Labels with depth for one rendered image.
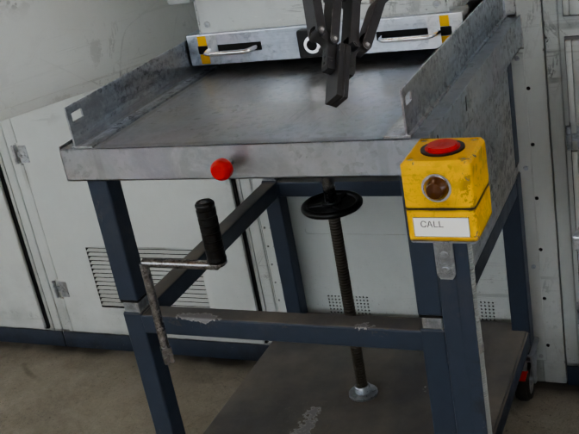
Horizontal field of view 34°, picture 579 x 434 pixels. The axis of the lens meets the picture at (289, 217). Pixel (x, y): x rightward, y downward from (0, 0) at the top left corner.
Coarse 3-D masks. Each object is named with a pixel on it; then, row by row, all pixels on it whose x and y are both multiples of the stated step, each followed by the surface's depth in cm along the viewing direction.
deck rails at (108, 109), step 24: (480, 24) 165; (456, 48) 150; (480, 48) 163; (144, 72) 168; (168, 72) 175; (192, 72) 183; (432, 72) 138; (456, 72) 150; (96, 96) 155; (120, 96) 161; (144, 96) 168; (168, 96) 169; (432, 96) 138; (96, 120) 155; (120, 120) 160; (408, 120) 127; (96, 144) 150
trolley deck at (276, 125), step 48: (192, 96) 168; (240, 96) 162; (288, 96) 157; (384, 96) 147; (480, 96) 152; (144, 144) 146; (192, 144) 142; (240, 144) 138; (288, 144) 135; (336, 144) 132; (384, 144) 129
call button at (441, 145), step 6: (432, 144) 105; (438, 144) 105; (444, 144) 105; (450, 144) 104; (456, 144) 104; (426, 150) 105; (432, 150) 104; (438, 150) 103; (444, 150) 103; (450, 150) 103
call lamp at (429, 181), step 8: (432, 176) 102; (440, 176) 102; (424, 184) 103; (432, 184) 102; (440, 184) 101; (448, 184) 102; (424, 192) 103; (432, 192) 102; (440, 192) 102; (448, 192) 102; (432, 200) 103; (440, 200) 103
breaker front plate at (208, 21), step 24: (216, 0) 176; (240, 0) 174; (264, 0) 172; (288, 0) 170; (408, 0) 161; (432, 0) 160; (216, 24) 178; (240, 24) 176; (264, 24) 174; (288, 24) 172
